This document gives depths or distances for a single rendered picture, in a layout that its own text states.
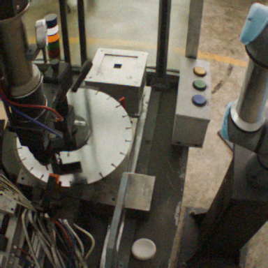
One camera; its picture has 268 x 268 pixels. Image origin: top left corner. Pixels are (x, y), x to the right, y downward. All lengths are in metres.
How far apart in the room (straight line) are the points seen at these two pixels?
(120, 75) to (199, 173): 1.01
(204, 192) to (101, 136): 1.12
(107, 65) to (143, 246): 0.62
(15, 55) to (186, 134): 0.74
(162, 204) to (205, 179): 0.96
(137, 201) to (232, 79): 1.75
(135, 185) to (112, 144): 0.15
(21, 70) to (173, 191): 0.69
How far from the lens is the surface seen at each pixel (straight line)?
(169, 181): 1.11
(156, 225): 1.04
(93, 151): 0.92
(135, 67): 1.20
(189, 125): 1.11
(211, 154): 2.11
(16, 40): 0.52
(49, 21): 1.04
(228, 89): 2.50
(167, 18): 1.14
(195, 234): 1.84
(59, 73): 0.68
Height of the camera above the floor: 1.71
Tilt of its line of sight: 53 degrees down
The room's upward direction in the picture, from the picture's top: 1 degrees clockwise
